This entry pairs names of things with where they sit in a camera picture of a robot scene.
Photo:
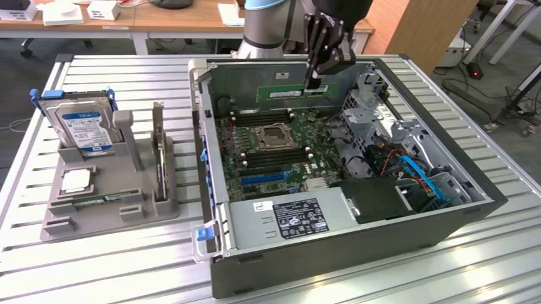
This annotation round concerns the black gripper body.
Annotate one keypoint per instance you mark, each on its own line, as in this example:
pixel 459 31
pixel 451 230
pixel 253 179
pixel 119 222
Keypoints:
pixel 346 9

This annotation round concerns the green RAM stick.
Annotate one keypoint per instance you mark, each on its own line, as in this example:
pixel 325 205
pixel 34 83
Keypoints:
pixel 284 94
pixel 99 200

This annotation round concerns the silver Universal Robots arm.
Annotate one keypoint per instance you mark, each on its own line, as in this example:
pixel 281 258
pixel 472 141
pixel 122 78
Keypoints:
pixel 264 28

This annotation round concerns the black RAM slot bank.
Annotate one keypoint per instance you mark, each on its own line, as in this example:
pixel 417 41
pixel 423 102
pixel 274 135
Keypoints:
pixel 262 117
pixel 277 157

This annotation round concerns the wooden cabinet panel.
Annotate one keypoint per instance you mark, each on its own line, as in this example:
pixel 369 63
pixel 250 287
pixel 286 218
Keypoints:
pixel 419 31

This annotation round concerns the silver metal drive cage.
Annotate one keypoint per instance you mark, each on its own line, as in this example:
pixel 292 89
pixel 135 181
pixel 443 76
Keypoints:
pixel 372 120

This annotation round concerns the white paper stack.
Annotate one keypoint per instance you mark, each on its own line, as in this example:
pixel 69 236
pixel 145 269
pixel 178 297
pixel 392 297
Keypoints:
pixel 233 16

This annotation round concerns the white floor unit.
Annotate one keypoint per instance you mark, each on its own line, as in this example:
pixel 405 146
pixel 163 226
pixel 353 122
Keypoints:
pixel 455 50

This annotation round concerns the CPU socket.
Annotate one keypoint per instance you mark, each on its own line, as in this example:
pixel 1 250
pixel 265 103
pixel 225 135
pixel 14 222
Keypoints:
pixel 273 136

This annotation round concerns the black power strip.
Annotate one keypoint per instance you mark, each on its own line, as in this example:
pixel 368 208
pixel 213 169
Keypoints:
pixel 475 71

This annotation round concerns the wooden desk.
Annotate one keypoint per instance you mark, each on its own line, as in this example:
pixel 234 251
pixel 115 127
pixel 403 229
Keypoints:
pixel 169 19

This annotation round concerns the green motherboard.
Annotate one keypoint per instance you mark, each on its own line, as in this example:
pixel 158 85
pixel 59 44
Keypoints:
pixel 296 171

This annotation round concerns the small silver chipset heatsink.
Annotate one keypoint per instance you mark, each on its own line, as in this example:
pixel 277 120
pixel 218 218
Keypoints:
pixel 318 184

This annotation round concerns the blue expansion slot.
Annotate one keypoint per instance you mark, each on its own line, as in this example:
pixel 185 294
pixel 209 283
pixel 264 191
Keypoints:
pixel 264 179

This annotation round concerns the black wheeled stand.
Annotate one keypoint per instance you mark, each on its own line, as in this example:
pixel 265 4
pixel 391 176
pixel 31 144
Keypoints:
pixel 517 107

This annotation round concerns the black fan shroud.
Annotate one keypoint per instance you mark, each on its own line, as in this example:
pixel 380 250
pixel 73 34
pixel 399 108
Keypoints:
pixel 375 199

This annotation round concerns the graphics card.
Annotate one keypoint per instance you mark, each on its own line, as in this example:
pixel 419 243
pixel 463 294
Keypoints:
pixel 159 152

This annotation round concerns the white cardboard box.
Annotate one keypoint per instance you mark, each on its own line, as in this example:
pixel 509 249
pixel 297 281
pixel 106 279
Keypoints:
pixel 19 11
pixel 103 12

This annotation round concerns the silver power supply unit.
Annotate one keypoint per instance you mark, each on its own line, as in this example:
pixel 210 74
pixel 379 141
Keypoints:
pixel 292 218

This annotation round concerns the white box with round lid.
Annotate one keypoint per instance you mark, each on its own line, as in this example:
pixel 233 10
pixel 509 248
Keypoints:
pixel 63 14

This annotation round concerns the hard disk in blue caddy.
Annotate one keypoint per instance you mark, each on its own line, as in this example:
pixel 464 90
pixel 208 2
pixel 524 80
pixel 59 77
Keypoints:
pixel 82 126

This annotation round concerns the black open PC case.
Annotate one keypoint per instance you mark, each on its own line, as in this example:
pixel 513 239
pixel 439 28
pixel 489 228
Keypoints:
pixel 350 253

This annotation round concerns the blue case latch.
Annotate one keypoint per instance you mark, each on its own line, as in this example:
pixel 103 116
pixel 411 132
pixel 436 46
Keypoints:
pixel 204 233

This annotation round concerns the grey parts rack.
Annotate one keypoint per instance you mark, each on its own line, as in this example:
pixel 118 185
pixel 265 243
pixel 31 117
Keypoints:
pixel 127 218

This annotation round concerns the silver CPU chip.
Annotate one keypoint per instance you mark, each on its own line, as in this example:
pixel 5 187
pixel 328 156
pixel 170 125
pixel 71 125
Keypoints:
pixel 78 181

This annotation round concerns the white table frame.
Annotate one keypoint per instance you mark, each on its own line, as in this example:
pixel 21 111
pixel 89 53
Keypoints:
pixel 503 35

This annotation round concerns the blue disk bay bracket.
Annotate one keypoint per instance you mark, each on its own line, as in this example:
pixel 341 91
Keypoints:
pixel 419 174

